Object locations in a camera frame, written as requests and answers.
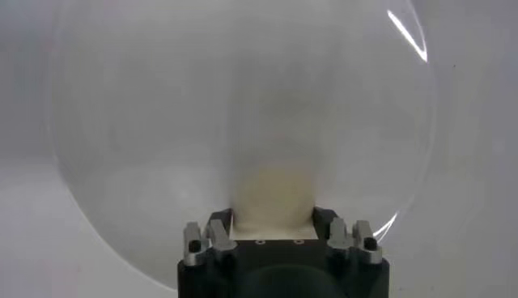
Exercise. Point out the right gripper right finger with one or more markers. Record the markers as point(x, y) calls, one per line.
point(338, 237)

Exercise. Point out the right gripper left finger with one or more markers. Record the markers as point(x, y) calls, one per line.
point(218, 239)

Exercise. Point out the white steamed baozi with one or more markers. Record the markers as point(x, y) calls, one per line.
point(275, 198)

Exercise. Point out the white round plate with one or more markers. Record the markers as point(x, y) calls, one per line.
point(141, 121)

